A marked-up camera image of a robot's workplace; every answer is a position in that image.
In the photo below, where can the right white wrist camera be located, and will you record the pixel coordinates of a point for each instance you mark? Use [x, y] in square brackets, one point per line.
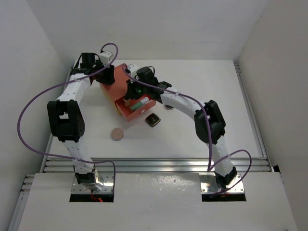
[132, 70]

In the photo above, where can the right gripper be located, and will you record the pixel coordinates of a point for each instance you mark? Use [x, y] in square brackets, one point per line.
[132, 92]

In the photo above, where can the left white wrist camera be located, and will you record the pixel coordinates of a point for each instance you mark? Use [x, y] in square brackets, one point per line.
[106, 57]

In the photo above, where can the aluminium rail frame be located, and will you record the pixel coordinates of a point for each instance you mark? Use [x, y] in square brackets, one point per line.
[157, 181]

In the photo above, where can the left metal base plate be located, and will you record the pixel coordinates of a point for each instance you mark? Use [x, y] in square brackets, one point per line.
[103, 186]

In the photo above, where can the peach bottle grey cap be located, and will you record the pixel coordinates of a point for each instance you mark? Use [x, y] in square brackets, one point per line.
[126, 102]

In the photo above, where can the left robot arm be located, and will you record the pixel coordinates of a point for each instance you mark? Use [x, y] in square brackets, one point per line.
[65, 117]

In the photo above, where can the metal base plate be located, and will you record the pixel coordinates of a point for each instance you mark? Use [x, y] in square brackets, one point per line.
[210, 186]
[103, 186]

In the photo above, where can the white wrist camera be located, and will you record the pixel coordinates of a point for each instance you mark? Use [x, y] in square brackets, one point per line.
[132, 70]
[106, 57]

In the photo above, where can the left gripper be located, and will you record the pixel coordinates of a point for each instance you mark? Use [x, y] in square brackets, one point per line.
[108, 78]

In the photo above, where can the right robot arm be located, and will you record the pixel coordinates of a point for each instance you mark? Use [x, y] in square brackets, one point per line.
[208, 120]

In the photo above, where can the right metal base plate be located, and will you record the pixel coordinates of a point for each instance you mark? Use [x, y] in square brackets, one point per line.
[210, 186]

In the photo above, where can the black square compact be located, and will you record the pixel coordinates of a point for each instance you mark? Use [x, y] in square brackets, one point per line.
[152, 119]

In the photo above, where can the green bottle white cap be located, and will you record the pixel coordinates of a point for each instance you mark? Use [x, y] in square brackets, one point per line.
[139, 104]

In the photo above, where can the black round jar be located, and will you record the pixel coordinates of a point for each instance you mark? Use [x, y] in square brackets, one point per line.
[168, 107]

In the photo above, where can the red top drawer unit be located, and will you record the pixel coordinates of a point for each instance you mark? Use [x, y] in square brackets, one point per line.
[118, 90]

